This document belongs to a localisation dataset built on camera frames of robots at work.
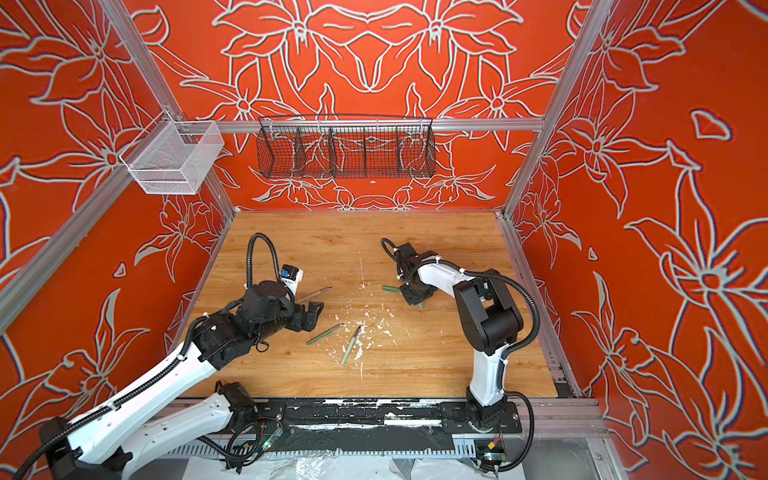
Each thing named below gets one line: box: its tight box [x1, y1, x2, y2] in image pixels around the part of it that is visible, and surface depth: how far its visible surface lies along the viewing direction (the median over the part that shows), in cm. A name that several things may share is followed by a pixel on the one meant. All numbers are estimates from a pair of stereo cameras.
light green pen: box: [341, 325, 361, 365], surface depth 86 cm
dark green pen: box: [306, 323, 345, 345], surface depth 89 cm
